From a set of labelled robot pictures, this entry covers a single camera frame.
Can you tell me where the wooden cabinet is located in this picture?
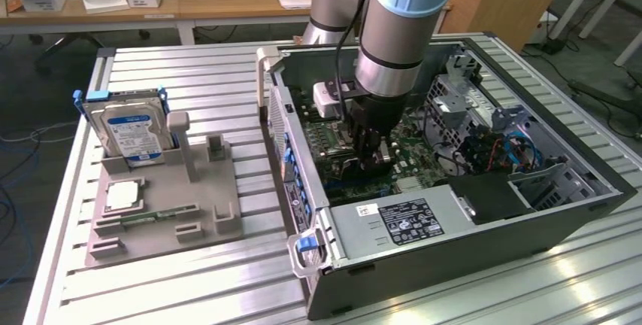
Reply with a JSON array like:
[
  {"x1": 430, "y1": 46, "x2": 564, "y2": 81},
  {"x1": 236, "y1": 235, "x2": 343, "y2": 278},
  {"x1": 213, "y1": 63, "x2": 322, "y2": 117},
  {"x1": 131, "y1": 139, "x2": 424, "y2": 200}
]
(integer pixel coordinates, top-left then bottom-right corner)
[{"x1": 443, "y1": 0, "x2": 575, "y2": 52}]

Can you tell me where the blue case latch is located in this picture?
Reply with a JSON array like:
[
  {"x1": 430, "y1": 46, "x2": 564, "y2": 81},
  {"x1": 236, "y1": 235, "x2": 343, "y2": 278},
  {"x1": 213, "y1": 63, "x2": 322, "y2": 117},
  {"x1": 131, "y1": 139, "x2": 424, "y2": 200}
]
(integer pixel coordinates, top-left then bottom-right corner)
[{"x1": 294, "y1": 237, "x2": 320, "y2": 254}]

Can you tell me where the grey power supply unit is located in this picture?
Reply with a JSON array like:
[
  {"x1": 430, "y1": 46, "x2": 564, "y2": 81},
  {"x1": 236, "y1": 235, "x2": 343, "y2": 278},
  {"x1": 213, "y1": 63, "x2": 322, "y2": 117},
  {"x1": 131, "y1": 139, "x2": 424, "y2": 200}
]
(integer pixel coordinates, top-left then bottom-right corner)
[{"x1": 320, "y1": 185, "x2": 475, "y2": 266}]

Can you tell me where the black power adapter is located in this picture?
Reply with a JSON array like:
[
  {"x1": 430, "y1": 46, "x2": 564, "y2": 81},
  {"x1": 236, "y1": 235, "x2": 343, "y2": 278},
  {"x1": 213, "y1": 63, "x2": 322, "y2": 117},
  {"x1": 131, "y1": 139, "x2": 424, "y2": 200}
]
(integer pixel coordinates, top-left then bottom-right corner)
[{"x1": 539, "y1": 38, "x2": 567, "y2": 56}]

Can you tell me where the grey plastic parts rack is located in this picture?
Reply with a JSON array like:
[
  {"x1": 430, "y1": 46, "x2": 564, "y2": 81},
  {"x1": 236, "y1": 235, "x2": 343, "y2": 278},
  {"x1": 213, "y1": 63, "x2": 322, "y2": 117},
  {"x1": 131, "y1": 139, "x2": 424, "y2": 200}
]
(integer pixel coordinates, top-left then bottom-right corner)
[{"x1": 84, "y1": 110, "x2": 245, "y2": 268}]

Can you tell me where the silver chipset heatsink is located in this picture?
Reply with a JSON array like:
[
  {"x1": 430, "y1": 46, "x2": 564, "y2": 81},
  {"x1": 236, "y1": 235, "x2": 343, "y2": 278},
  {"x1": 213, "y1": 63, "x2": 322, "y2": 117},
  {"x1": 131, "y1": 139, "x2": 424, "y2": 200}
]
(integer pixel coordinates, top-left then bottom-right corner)
[{"x1": 395, "y1": 178, "x2": 432, "y2": 193}]

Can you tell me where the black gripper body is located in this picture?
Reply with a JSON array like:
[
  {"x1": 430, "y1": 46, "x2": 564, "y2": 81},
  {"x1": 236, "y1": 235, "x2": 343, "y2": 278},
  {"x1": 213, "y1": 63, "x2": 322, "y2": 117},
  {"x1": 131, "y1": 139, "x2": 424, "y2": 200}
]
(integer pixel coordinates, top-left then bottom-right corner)
[{"x1": 350, "y1": 93, "x2": 408, "y2": 134}]

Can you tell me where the white table frame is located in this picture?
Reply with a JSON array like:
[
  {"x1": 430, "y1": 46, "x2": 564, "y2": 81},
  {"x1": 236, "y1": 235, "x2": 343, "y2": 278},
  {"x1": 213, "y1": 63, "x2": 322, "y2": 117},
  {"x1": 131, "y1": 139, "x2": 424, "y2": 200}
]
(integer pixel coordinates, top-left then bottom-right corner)
[{"x1": 548, "y1": 0, "x2": 642, "y2": 66}]

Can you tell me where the green motherboard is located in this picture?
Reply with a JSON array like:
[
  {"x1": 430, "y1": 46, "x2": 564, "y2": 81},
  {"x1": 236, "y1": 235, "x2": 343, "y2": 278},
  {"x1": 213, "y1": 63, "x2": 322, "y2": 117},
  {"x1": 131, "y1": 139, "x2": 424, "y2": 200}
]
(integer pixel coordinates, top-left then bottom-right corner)
[{"x1": 292, "y1": 90, "x2": 442, "y2": 206}]

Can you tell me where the open grey PC case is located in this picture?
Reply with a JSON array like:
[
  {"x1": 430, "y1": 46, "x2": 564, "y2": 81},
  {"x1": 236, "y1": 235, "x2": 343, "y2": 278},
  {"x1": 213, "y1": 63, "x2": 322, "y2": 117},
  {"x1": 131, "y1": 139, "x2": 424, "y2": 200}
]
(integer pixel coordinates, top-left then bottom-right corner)
[{"x1": 255, "y1": 37, "x2": 639, "y2": 321}]

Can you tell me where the wooden desk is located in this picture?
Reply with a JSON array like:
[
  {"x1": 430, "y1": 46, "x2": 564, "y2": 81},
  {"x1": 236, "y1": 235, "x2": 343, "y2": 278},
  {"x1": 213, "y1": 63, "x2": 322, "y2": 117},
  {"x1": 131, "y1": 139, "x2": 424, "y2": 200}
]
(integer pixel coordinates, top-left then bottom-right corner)
[{"x1": 0, "y1": 0, "x2": 452, "y2": 46}]

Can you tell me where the perforated metal disk bay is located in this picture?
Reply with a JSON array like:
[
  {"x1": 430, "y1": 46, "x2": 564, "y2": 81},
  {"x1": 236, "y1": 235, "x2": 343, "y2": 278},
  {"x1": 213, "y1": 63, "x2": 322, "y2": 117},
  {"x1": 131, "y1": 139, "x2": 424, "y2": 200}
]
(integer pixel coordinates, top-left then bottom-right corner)
[{"x1": 426, "y1": 72, "x2": 503, "y2": 153}]

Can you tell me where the black chair base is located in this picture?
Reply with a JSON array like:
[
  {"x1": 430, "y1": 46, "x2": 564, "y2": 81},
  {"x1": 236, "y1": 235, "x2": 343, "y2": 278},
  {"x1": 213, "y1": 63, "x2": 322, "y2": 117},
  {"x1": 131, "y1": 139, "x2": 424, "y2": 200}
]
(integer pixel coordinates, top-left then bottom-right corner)
[{"x1": 32, "y1": 29, "x2": 151, "y2": 76}]

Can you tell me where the silver CPU chip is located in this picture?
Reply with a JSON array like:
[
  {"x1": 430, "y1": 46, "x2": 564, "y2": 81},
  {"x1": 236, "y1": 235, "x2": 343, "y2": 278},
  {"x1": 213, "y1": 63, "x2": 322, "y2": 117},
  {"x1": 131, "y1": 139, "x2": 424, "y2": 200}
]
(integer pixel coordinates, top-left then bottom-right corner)
[{"x1": 103, "y1": 181, "x2": 143, "y2": 211}]

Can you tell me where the black floor stand base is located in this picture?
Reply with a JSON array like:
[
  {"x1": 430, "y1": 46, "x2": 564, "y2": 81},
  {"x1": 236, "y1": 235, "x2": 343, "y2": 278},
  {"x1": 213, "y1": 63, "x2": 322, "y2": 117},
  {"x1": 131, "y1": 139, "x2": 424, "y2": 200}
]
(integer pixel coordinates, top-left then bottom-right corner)
[{"x1": 568, "y1": 59, "x2": 642, "y2": 106}]

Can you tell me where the CPU socket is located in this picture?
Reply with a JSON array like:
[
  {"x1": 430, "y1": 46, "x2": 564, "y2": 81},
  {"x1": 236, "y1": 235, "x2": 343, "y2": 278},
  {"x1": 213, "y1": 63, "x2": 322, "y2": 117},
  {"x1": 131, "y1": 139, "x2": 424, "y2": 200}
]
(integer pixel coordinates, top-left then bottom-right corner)
[{"x1": 334, "y1": 120, "x2": 355, "y2": 149}]

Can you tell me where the green RAM stick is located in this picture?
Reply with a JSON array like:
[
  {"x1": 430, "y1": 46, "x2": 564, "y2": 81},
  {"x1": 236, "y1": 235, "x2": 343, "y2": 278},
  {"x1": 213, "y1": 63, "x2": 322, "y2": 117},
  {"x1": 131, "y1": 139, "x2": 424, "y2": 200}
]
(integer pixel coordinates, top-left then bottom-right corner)
[{"x1": 119, "y1": 207, "x2": 188, "y2": 225}]

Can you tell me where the blue SATA wire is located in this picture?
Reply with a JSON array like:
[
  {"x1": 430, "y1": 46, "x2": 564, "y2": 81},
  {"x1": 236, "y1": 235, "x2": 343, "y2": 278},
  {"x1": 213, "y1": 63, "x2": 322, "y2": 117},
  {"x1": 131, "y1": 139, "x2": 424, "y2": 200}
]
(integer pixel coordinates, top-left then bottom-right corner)
[{"x1": 503, "y1": 131, "x2": 546, "y2": 171}]

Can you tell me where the black camera cable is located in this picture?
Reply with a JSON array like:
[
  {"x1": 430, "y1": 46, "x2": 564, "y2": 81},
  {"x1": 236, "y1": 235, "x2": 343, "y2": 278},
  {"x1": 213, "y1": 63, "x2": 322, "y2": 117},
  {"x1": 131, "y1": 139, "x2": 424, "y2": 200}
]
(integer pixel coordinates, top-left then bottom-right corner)
[{"x1": 334, "y1": 0, "x2": 370, "y2": 95}]

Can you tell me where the hard disk in blue caddy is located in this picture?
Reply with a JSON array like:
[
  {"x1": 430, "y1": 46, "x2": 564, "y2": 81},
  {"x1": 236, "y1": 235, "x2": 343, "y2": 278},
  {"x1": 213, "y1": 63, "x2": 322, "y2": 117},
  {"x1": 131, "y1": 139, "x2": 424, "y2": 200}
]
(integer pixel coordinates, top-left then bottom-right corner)
[{"x1": 72, "y1": 86, "x2": 169, "y2": 170}]

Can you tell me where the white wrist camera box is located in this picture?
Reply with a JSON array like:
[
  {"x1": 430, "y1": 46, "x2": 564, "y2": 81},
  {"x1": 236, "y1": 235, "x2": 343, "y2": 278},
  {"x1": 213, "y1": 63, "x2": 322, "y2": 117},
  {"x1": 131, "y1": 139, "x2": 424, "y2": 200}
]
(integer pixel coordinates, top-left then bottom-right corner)
[{"x1": 311, "y1": 80, "x2": 355, "y2": 119}]

